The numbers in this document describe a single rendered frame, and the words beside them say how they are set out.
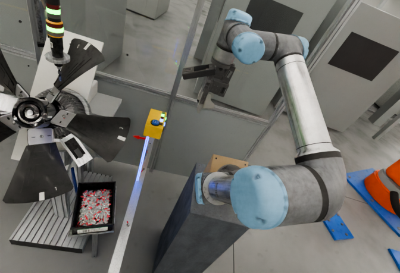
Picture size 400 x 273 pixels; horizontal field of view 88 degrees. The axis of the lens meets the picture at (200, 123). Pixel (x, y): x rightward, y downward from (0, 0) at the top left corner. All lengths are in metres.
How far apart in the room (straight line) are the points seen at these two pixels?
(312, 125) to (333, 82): 4.00
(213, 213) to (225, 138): 0.97
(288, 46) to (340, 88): 4.02
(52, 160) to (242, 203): 0.85
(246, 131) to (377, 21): 3.04
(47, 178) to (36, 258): 1.01
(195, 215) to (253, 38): 0.78
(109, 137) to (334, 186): 0.81
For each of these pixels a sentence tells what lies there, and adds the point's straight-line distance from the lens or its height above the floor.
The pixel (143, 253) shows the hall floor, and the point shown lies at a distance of 1.98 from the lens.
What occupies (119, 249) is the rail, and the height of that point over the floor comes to 0.85.
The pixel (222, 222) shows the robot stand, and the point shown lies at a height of 0.98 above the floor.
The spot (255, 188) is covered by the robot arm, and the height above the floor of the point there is 1.59.
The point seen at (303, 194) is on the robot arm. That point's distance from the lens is 0.44.
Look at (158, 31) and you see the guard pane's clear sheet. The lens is 1.47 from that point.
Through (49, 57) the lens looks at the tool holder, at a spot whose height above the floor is 1.47.
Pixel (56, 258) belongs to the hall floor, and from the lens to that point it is 1.99.
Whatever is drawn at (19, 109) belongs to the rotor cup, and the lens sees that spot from 1.03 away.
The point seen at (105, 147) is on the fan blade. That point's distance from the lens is 0.96.
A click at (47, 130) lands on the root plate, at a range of 1.08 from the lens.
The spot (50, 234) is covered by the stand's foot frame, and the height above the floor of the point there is 0.08.
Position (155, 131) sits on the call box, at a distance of 1.22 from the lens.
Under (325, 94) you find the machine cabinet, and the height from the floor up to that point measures 0.67.
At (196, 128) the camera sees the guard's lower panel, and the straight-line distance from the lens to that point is 1.82.
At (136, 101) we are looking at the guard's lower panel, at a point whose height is 0.85.
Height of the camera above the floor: 1.87
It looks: 37 degrees down
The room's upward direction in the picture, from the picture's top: 23 degrees clockwise
